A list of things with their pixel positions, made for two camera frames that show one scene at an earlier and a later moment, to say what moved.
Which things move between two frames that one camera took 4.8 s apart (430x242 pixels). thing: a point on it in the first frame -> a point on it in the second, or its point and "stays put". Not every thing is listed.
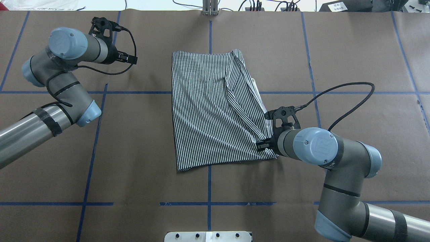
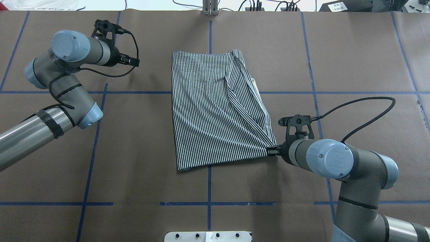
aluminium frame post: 210,7 stays put
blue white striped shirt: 218,112 stays put
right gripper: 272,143 -> 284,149
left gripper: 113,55 stays put
